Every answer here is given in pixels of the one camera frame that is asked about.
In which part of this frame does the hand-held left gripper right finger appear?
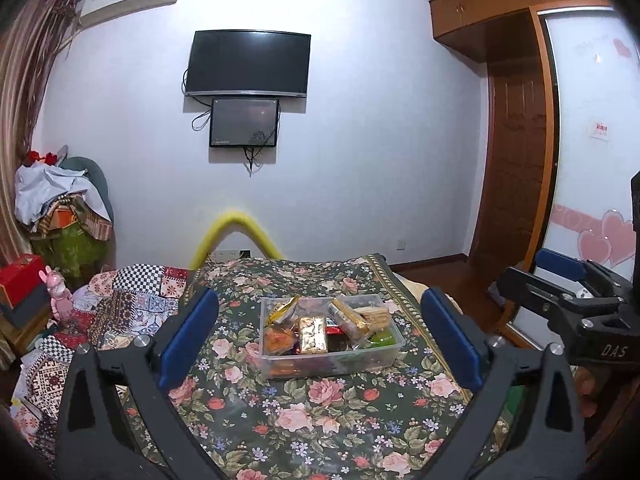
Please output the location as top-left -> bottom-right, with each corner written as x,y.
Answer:
420,287 -> 587,480

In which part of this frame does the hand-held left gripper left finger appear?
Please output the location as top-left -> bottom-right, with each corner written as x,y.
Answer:
54,286 -> 220,480

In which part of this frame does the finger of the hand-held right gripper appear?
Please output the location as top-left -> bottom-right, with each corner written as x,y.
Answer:
495,266 -> 626,322
532,247 -> 631,301

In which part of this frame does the green jelly cup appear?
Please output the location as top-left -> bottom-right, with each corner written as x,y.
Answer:
367,327 -> 398,348

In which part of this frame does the yellow snack packet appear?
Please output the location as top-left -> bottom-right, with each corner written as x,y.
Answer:
267,295 -> 302,323

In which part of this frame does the purple label biscuit packet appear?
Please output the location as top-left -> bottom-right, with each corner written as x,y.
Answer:
327,299 -> 373,348

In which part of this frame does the clear plastic container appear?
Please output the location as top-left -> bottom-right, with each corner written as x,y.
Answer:
259,294 -> 407,381

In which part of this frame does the patchwork quilt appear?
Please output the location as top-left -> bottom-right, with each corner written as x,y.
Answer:
10,262 -> 193,461

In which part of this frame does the cracker packet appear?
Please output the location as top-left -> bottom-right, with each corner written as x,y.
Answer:
357,305 -> 391,326

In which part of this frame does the orange snack packet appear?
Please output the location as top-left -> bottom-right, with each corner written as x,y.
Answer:
264,325 -> 301,356

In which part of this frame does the wooden door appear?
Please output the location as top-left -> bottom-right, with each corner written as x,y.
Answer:
470,62 -> 551,271

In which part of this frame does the gold foil snack packet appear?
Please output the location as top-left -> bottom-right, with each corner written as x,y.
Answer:
298,315 -> 329,353

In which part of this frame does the yellow foam tube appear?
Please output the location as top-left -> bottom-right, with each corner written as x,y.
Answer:
191,208 -> 286,271

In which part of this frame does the sliding wardrobe door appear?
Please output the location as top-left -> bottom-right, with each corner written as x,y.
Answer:
500,5 -> 640,348

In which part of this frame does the dark floral blanket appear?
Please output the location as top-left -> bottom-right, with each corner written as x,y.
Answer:
120,254 -> 506,480

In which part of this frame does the pink rabbit toy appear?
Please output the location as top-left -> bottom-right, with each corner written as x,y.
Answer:
39,265 -> 75,328

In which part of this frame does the dark grey box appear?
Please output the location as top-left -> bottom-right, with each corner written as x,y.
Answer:
0,280 -> 53,331

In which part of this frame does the red box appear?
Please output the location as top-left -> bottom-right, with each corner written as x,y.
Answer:
0,254 -> 46,306

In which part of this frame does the pile of clothes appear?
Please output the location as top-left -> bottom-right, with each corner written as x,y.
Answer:
14,150 -> 115,281

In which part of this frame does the wooden overhead cabinet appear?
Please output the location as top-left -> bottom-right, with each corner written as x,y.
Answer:
429,0 -> 616,53

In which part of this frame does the striped curtain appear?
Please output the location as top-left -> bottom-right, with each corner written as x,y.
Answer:
0,0 -> 83,266

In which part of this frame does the white air conditioner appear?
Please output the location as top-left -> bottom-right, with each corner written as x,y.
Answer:
77,0 -> 178,31

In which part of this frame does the small wall monitor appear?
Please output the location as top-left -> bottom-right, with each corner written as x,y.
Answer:
209,97 -> 280,148

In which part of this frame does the black wall television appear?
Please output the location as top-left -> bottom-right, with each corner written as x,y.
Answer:
184,30 -> 312,98

